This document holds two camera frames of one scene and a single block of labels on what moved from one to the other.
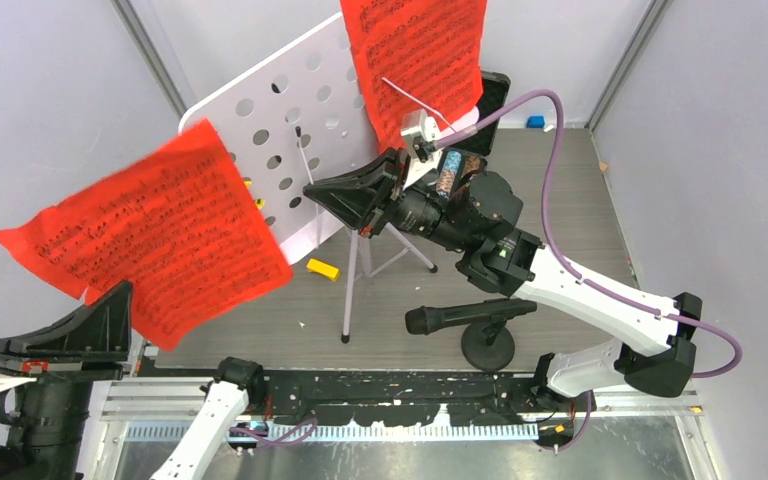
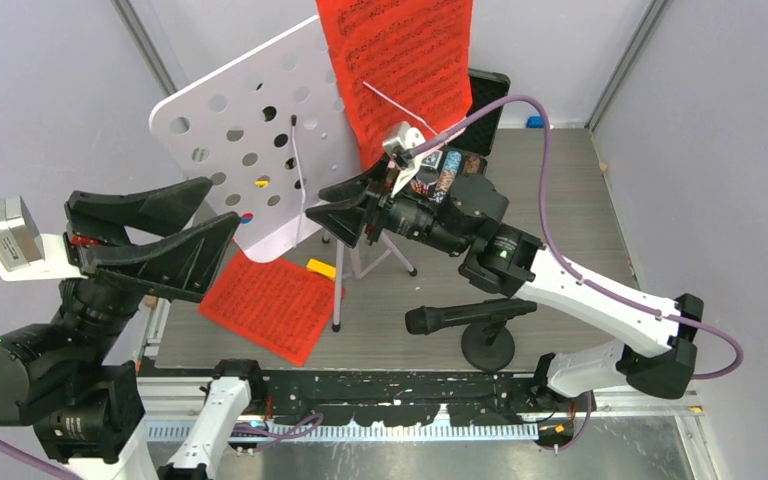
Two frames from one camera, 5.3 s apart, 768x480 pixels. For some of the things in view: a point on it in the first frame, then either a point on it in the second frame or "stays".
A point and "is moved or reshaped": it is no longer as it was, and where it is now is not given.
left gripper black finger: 93,342 to 183,263
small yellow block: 323,269 stays
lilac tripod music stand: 295,119 is moved or reshaped
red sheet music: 185,230 is moved or reshaped
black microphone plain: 422,320 stays
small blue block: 535,122 stays
